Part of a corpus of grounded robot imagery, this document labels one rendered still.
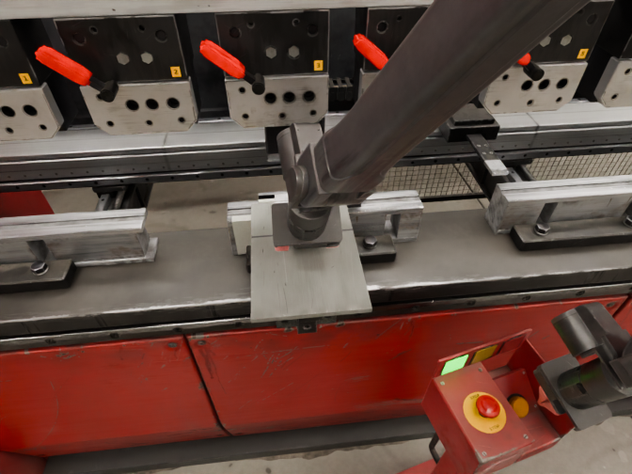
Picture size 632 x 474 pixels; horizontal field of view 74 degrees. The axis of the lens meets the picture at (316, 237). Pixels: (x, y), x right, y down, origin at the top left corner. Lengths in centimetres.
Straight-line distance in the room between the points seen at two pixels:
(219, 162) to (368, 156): 71
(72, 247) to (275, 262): 42
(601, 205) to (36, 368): 124
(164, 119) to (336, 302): 38
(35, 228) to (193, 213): 151
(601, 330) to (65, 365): 97
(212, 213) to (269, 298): 174
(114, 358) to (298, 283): 49
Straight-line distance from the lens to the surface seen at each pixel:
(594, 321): 70
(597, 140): 133
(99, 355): 100
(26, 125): 76
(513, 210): 96
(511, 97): 77
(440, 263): 89
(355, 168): 38
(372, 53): 61
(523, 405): 94
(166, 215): 241
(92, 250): 93
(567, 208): 103
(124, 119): 70
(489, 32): 26
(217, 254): 90
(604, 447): 188
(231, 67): 60
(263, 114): 67
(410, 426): 160
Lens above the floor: 151
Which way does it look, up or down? 45 degrees down
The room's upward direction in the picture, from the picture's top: straight up
